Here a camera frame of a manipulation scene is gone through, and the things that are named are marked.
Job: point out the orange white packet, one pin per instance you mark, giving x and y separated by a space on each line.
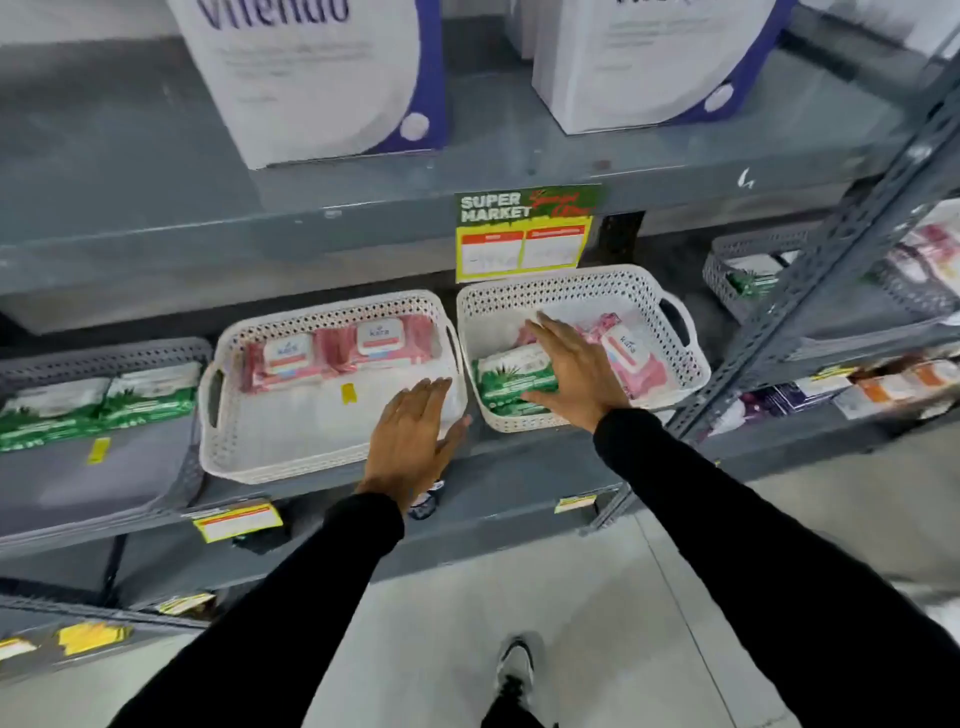
934 372
881 391

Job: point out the white perforated plastic basket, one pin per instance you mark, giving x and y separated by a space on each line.
517 307
300 435

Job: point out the grey metal shelf rack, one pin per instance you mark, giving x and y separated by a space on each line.
112 157
825 435

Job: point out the yellow shelf price label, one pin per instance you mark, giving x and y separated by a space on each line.
574 502
15 649
91 637
237 520
184 603

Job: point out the person's left thumb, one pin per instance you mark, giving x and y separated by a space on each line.
457 441

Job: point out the pink wet wipes packet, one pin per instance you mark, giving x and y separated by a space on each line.
384 342
286 361
634 360

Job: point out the person's right hand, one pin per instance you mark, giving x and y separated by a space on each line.
585 379

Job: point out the person's right forearm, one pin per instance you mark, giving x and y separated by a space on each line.
765 577

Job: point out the grey perforated plastic basket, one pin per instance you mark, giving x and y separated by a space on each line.
90 487
739 251
911 289

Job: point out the black white shoe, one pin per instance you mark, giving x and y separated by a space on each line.
516 666

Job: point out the person's left hand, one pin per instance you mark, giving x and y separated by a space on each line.
409 450

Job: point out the purple white packet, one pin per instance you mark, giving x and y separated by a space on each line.
757 405

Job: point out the person's black trouser leg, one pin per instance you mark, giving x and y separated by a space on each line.
511 712

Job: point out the small yellow sticker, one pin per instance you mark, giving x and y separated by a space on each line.
98 450
349 393

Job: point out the grey perforated upright post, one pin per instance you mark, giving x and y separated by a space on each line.
825 259

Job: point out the green wet wipes packet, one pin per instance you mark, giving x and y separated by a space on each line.
754 276
154 391
49 414
510 375

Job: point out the green yellow price sign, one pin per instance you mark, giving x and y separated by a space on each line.
525 232

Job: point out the person's right thumb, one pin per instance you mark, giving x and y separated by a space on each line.
540 395

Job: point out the pink white packets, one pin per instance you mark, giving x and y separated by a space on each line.
934 251

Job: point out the white blue cardboard box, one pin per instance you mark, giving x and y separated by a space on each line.
315 75
645 60

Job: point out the person's left forearm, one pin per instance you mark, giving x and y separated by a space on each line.
285 622

